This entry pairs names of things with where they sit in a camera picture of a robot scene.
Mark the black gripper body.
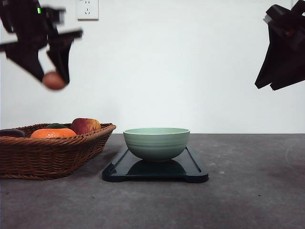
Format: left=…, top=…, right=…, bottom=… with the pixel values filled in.
left=263, top=0, right=305, bottom=39
left=0, top=0, right=83, bottom=59

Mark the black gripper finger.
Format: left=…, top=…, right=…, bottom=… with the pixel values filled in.
left=5, top=45, right=44, bottom=81
left=255, top=24, right=300, bottom=89
left=270, top=38, right=305, bottom=91
left=47, top=38, right=74, bottom=84

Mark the brown egg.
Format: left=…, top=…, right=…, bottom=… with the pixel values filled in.
left=42, top=72, right=65, bottom=90

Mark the green ceramic bowl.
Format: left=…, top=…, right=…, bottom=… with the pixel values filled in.
left=123, top=127, right=191, bottom=161

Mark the brown wicker basket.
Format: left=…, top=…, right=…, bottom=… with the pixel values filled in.
left=0, top=123, right=116, bottom=180

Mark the green lime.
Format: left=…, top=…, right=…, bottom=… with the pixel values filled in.
left=45, top=123, right=66, bottom=129

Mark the dark red apple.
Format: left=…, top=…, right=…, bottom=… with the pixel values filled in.
left=0, top=129, right=25, bottom=137

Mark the orange fruit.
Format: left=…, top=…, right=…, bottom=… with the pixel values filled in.
left=30, top=128, right=77, bottom=138

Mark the red yellow apple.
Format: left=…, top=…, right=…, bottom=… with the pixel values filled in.
left=71, top=117, right=101, bottom=135

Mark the dark rectangular tray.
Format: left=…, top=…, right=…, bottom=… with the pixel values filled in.
left=102, top=146, right=209, bottom=183

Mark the white wall socket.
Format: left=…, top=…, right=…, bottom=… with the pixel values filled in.
left=76, top=0, right=99, bottom=22

